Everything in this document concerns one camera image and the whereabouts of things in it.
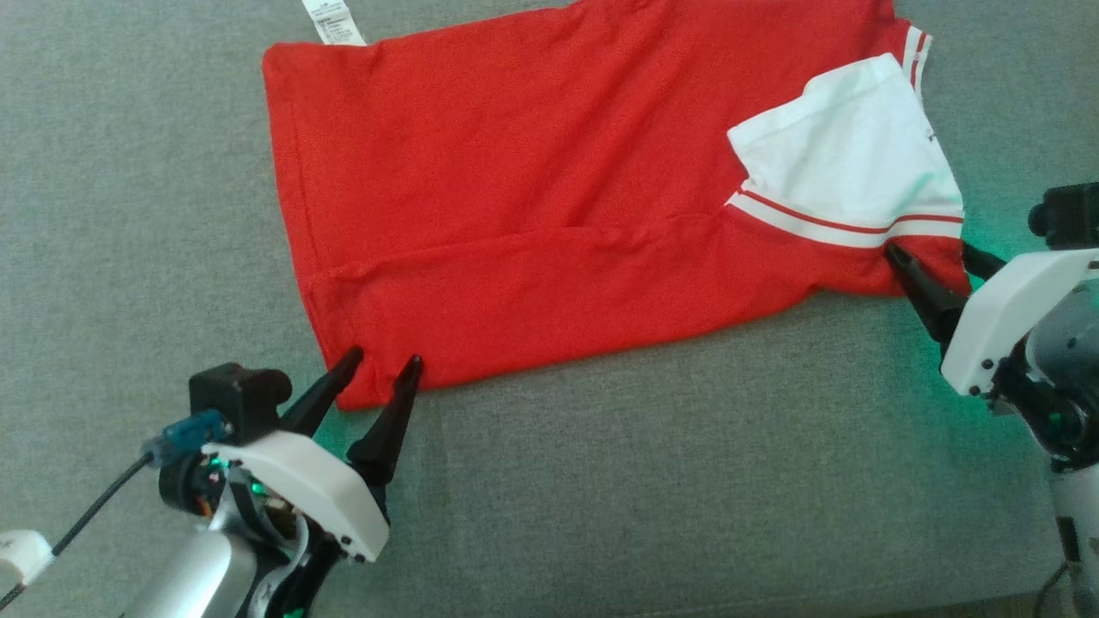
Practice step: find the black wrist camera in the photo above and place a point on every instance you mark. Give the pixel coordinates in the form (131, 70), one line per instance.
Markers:
(236, 395)
(1069, 215)

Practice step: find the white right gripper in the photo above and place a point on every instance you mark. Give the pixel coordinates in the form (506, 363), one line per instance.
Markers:
(1004, 318)

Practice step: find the large grey sofa seat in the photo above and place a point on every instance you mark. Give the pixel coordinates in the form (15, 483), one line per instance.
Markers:
(644, 498)

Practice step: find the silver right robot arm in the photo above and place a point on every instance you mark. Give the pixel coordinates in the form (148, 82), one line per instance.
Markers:
(1073, 506)

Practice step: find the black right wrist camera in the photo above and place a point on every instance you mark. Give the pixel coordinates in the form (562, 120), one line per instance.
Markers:
(1069, 215)

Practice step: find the red shirt white trim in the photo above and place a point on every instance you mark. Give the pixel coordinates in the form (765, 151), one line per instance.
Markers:
(515, 215)

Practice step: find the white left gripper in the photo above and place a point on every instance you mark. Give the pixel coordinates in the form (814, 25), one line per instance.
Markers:
(318, 489)

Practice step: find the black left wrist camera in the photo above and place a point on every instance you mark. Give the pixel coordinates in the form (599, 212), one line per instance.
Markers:
(236, 395)

